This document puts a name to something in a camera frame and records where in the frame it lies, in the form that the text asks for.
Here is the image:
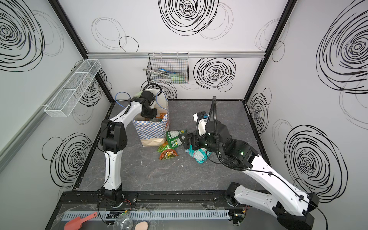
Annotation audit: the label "green white snack bag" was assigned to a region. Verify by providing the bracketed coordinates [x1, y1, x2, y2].
[166, 130, 187, 149]

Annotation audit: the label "teal mint snack bag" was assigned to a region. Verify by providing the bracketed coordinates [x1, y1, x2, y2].
[185, 145, 212, 164]

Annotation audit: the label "blue checkered paper bag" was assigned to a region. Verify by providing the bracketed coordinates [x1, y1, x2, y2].
[114, 89, 170, 148]

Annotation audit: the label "green red snack bag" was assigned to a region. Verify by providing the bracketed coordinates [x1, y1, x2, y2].
[159, 149, 178, 160]

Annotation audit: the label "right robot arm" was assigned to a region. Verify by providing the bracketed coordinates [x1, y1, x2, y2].
[179, 96, 319, 230]

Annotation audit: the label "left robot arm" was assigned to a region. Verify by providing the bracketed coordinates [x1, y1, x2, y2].
[100, 87, 163, 208]

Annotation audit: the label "tongs in basket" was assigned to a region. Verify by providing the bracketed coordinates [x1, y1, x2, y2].
[145, 68, 176, 79]

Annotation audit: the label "beige round sponge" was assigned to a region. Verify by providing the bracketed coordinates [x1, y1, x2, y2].
[135, 221, 149, 230]

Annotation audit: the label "clear glass bowl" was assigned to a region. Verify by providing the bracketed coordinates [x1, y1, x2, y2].
[113, 214, 134, 230]

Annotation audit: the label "red plastic scoop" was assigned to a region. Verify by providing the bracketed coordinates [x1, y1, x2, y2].
[64, 212, 97, 230]

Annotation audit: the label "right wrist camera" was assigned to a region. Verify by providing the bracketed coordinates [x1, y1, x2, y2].
[193, 111, 209, 139]

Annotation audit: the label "black wire wall basket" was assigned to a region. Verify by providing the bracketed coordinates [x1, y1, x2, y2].
[144, 52, 189, 84]

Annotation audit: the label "grey slotted cable duct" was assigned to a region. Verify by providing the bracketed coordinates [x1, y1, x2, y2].
[58, 210, 231, 221]

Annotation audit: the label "clear wall shelf tray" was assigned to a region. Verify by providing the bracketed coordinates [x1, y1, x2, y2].
[44, 59, 101, 117]

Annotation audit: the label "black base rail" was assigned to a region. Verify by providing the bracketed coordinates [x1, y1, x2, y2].
[57, 190, 244, 209]

